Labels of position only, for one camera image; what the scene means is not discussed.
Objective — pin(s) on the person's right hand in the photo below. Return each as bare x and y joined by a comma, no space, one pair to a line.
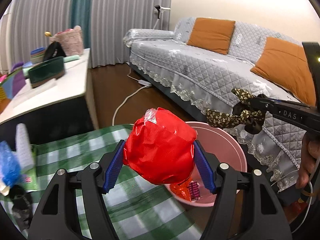
309,154

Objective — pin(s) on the green white checkered tablecloth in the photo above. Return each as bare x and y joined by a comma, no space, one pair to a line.
137,208

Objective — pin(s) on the white foam net sleeve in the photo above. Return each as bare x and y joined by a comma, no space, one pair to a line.
23,148

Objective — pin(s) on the white paper sheet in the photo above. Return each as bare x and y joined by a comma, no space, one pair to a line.
4,189

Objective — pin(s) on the green snack packet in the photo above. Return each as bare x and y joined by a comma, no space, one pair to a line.
29,177

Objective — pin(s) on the black pink printed wrapper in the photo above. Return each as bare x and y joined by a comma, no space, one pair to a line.
194,191

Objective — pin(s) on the pink trash bin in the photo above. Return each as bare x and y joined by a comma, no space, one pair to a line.
218,142

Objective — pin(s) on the grey pleated curtain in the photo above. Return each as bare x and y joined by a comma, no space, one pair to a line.
24,23

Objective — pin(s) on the blue plastic bag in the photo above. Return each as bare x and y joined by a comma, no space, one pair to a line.
10,167

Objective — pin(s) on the grey quilted sofa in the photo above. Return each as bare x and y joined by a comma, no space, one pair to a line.
206,79

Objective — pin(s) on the white top coffee table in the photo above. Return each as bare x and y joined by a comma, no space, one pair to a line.
57,110

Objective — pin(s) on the black crumpled plastic wrapper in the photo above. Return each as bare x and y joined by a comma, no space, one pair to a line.
22,208

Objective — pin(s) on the brown floral fabric scrap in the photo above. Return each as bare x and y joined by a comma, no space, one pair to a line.
242,114

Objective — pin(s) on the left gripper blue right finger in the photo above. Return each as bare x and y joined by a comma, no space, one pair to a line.
204,168

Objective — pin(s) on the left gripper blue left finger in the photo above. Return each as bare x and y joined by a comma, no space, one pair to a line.
114,167

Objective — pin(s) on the light green rolled mat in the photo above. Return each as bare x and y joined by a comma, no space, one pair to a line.
71,58

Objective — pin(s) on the red paper ball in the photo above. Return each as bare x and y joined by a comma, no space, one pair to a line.
160,148

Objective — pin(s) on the black hat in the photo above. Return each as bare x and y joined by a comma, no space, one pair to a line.
54,50

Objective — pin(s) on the stack of coloured bowls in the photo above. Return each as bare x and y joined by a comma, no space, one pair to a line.
37,55

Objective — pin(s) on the orange cushion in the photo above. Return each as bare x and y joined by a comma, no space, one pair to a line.
284,63
212,34

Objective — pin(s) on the colourful tin box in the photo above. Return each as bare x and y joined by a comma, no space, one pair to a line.
10,86

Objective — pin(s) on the orange plastic bag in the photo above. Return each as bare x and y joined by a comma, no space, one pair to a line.
182,189

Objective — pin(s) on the pink quilted basket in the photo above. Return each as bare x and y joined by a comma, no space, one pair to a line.
71,41

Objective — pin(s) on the teal curtain panel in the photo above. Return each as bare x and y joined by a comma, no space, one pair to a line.
81,15

